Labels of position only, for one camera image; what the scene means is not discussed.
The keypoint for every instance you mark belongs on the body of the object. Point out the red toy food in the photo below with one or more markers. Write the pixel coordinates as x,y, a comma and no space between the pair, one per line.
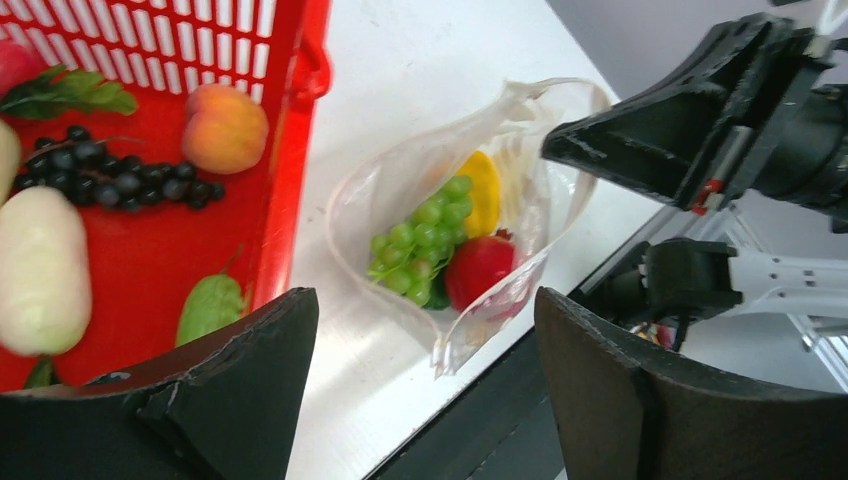
476,266

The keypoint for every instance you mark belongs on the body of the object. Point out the green grape bunch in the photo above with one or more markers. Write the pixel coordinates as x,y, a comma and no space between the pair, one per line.
409,255

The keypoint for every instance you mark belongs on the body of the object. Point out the orange peach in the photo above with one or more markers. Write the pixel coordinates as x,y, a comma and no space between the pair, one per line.
226,132

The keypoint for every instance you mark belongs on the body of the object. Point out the long white radish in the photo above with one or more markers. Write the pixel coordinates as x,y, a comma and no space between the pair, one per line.
10,159

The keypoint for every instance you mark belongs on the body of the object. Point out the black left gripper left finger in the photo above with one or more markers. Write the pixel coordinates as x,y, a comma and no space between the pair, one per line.
225,406

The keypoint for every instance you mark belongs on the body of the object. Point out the green toy pepper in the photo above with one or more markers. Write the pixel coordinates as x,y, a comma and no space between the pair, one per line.
438,297

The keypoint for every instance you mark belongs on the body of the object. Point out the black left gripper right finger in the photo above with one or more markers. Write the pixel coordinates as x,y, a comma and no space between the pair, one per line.
626,408

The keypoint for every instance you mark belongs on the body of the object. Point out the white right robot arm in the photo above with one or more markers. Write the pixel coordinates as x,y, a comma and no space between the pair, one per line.
681,280

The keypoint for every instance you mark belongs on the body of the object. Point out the yellow toy food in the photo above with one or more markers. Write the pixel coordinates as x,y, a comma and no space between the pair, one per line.
484,194

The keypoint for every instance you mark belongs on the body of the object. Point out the red plastic shopping basket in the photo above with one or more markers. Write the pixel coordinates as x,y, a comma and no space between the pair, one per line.
145,260

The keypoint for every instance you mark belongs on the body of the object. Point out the black grape bunch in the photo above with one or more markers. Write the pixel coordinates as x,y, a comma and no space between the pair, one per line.
82,168

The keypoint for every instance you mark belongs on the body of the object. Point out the short white radish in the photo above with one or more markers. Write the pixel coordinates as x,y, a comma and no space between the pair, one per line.
46,288

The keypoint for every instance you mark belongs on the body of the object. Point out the aluminium frame rail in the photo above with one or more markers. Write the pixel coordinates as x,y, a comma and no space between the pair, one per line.
826,337

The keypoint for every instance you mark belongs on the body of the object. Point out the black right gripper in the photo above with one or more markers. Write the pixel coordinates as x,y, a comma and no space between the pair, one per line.
742,112

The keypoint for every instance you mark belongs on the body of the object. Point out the clear dotted zip top bag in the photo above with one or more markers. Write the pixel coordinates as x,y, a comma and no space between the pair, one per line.
540,202

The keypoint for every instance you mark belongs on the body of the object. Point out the green leaf vegetable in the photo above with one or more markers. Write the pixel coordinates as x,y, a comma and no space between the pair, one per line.
216,301

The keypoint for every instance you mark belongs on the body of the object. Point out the green leafy sprig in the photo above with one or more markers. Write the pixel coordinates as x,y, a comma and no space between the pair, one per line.
59,90

